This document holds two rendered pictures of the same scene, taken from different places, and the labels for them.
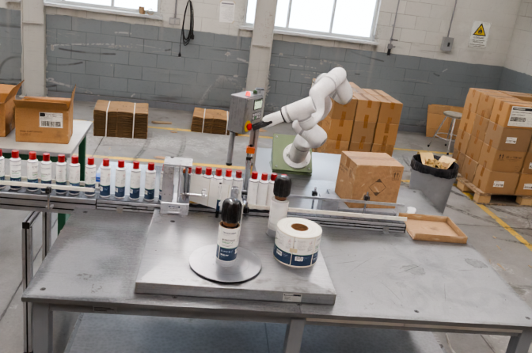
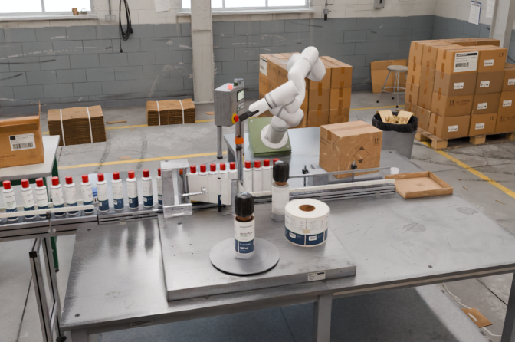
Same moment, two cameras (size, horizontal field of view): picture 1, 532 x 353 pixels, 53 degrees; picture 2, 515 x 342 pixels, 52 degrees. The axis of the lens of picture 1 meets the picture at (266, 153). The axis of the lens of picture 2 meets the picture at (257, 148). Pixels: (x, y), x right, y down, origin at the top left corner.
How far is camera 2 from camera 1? 0.26 m
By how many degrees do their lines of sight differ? 6
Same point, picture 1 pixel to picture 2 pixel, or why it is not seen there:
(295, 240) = (307, 221)
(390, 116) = (342, 80)
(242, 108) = (227, 102)
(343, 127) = not seen: hidden behind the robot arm
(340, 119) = not seen: hidden behind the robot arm
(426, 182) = (390, 139)
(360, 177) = (344, 148)
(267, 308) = (296, 291)
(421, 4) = not seen: outside the picture
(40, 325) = not seen: outside the picture
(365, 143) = (322, 110)
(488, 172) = (441, 120)
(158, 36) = (96, 35)
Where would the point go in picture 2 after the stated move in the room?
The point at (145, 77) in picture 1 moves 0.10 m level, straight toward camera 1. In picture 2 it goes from (90, 79) to (90, 80)
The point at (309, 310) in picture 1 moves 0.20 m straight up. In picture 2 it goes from (336, 285) to (338, 242)
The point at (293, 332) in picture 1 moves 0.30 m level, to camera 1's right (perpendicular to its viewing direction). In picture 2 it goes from (322, 307) to (391, 304)
